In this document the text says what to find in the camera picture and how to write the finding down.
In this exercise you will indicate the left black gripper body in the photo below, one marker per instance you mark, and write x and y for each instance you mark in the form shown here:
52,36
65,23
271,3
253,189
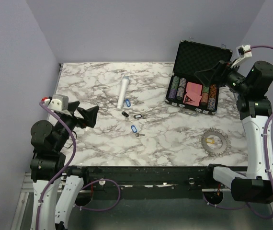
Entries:
72,121

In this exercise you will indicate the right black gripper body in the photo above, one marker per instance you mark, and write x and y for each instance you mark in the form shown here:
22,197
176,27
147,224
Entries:
231,76

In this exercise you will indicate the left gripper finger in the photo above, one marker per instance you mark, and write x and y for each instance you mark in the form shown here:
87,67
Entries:
90,116
72,106

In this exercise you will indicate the yellow key tag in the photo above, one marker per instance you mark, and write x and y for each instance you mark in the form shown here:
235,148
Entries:
210,140

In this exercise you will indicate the large metal keyring disc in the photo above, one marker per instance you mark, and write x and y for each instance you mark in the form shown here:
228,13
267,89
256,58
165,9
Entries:
225,143

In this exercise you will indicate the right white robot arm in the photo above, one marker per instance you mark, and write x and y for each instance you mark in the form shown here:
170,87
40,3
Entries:
255,111

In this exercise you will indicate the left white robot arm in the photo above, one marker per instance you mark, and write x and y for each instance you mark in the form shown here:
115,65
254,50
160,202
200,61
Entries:
49,162

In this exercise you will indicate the pink playing card deck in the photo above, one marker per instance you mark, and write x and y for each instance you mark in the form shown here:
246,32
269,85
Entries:
193,94

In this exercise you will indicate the black poker chip case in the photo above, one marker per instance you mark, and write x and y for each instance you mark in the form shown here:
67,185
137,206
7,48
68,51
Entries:
192,57

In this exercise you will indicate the black key fob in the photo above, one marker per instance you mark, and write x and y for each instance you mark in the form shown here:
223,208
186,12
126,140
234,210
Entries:
125,114

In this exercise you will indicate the blue key tag far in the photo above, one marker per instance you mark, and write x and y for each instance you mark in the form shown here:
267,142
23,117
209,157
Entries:
127,102

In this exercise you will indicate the blue key tag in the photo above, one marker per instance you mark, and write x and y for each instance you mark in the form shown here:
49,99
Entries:
127,102
134,129

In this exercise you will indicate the blue key tag near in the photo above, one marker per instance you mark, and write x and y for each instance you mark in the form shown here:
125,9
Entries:
134,129

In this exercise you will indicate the black key tag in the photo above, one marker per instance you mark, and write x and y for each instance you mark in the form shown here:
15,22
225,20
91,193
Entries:
138,116

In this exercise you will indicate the white microphone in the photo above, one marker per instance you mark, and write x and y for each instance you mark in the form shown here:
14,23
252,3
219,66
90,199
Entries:
123,88

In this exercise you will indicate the silver key on blue tag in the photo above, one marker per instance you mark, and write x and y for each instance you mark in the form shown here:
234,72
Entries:
139,135

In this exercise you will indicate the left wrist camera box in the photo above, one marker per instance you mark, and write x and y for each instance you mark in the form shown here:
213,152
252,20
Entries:
58,103

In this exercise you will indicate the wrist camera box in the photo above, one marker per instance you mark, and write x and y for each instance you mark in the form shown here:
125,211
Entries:
243,52
58,103

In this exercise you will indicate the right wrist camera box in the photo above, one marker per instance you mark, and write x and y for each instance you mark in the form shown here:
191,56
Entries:
243,52

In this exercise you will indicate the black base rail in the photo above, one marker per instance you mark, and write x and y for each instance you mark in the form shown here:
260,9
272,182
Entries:
143,182

